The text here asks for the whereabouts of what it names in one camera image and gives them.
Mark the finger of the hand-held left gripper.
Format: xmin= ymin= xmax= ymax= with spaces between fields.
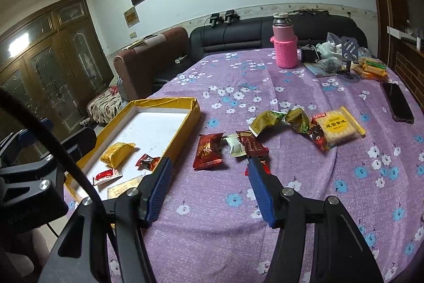
xmin=0 ymin=119 xmax=54 ymax=169
xmin=0 ymin=128 xmax=97 ymax=194

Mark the wooden glass door cabinet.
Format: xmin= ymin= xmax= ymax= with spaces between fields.
xmin=0 ymin=0 xmax=115 ymax=144

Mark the dark wooden door frame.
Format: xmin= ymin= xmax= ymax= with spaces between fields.
xmin=359 ymin=0 xmax=424 ymax=65

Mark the black charger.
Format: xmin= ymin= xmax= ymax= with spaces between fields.
xmin=301 ymin=46 xmax=320 ymax=64

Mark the stack of papers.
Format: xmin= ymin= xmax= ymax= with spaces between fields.
xmin=124 ymin=33 xmax=163 ymax=50

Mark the small framed wall certificate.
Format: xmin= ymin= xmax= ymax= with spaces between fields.
xmin=123 ymin=6 xmax=138 ymax=28

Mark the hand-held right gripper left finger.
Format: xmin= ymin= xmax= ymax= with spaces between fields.
xmin=38 ymin=157 xmax=173 ymax=283

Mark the olive green snack packet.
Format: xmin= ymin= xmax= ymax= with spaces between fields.
xmin=248 ymin=111 xmax=287 ymax=138

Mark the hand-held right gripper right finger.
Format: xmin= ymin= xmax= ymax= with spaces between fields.
xmin=247 ymin=157 xmax=385 ymax=283

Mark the pile of yellow biscuit packets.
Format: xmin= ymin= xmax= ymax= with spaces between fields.
xmin=353 ymin=57 xmax=389 ymax=81

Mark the brown armchair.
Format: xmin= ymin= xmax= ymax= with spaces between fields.
xmin=113 ymin=26 xmax=190 ymax=101

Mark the dark red snack packet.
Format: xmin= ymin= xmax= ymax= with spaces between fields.
xmin=193 ymin=133 xmax=225 ymax=171

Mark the beige gold snack packet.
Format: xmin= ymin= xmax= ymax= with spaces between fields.
xmin=108 ymin=177 xmax=146 ymax=201

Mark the purple floral tablecloth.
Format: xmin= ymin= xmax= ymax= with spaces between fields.
xmin=64 ymin=46 xmax=424 ymax=283

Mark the square cracker packet yellow label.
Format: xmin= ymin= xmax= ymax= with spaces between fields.
xmin=311 ymin=106 xmax=366 ymax=148

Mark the pink bottle with crochet sleeve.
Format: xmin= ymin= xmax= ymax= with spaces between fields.
xmin=270 ymin=13 xmax=299 ymax=69

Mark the yellow sandwich cracker packet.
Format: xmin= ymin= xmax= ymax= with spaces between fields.
xmin=100 ymin=142 xmax=137 ymax=168

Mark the black smartphone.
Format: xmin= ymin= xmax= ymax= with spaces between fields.
xmin=380 ymin=81 xmax=415 ymax=124

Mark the grey phone stand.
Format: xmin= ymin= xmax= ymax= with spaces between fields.
xmin=341 ymin=36 xmax=361 ymax=82

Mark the floral blanket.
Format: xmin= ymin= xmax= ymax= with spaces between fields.
xmin=87 ymin=84 xmax=123 ymax=124

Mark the dark bundle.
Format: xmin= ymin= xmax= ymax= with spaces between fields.
xmin=318 ymin=58 xmax=345 ymax=74

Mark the black gadget on sofa back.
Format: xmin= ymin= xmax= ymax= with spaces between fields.
xmin=223 ymin=9 xmax=241 ymax=25
xmin=204 ymin=14 xmax=223 ymax=28

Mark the gold and green snack packet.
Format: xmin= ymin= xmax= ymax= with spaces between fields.
xmin=285 ymin=108 xmax=313 ymax=136

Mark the bright red snack packet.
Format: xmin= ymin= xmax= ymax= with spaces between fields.
xmin=244 ymin=155 xmax=271 ymax=177

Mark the maroon nougat packet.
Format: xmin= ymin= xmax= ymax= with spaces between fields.
xmin=235 ymin=130 xmax=270 ymax=158

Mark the yellow box with white inside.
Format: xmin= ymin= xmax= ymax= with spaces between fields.
xmin=64 ymin=97 xmax=201 ymax=204

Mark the black leather sofa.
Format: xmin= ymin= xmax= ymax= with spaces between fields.
xmin=152 ymin=16 xmax=368 ymax=93

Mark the white plastic bag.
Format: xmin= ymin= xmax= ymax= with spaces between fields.
xmin=315 ymin=32 xmax=345 ymax=60

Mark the white and green snack packet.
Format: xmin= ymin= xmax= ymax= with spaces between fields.
xmin=222 ymin=134 xmax=247 ymax=158

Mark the blue grey booklet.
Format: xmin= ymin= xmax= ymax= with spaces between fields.
xmin=303 ymin=62 xmax=345 ymax=78

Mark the red and white snack packet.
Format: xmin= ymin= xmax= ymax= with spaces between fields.
xmin=92 ymin=168 xmax=123 ymax=187

